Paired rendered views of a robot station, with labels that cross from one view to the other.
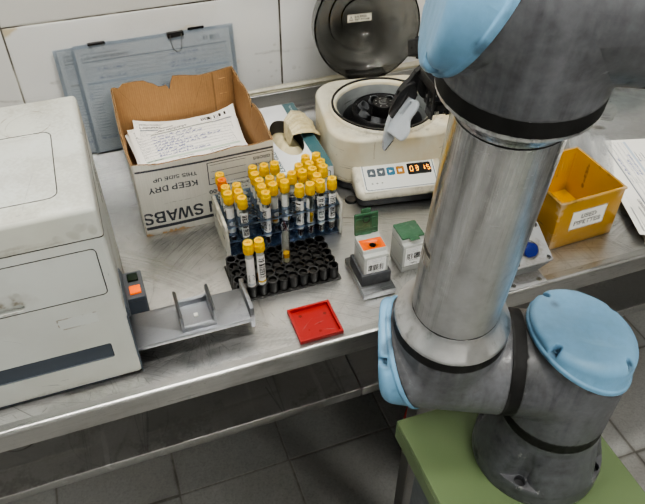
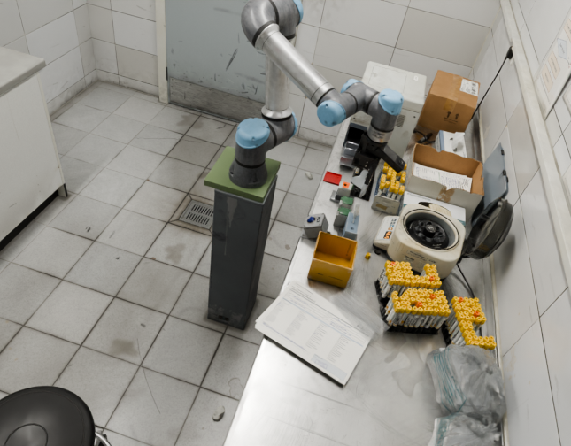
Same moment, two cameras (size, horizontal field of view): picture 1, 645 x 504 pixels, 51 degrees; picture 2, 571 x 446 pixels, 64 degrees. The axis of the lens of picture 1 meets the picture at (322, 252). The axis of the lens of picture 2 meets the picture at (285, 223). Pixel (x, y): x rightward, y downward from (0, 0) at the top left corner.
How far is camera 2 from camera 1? 194 cm
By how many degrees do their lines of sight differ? 78
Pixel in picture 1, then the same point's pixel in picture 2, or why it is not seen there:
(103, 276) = not seen: hidden behind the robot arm
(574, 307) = (259, 129)
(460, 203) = not seen: hidden behind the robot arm
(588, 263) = (297, 255)
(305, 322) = (334, 176)
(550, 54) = not seen: hidden behind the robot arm
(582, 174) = (339, 273)
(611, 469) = (227, 183)
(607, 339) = (246, 127)
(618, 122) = (387, 375)
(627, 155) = (350, 334)
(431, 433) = (271, 164)
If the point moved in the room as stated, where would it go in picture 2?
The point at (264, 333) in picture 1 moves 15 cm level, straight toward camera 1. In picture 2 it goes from (337, 168) to (306, 155)
